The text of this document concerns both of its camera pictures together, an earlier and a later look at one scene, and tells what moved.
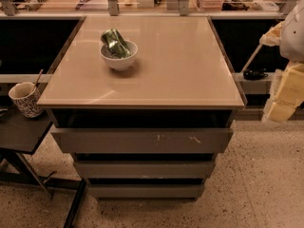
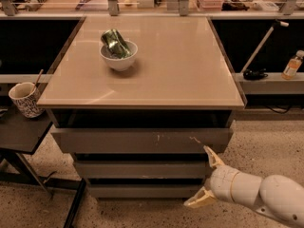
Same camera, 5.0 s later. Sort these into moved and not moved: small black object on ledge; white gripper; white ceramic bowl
Moved: white gripper
Not moved: white ceramic bowl; small black object on ledge
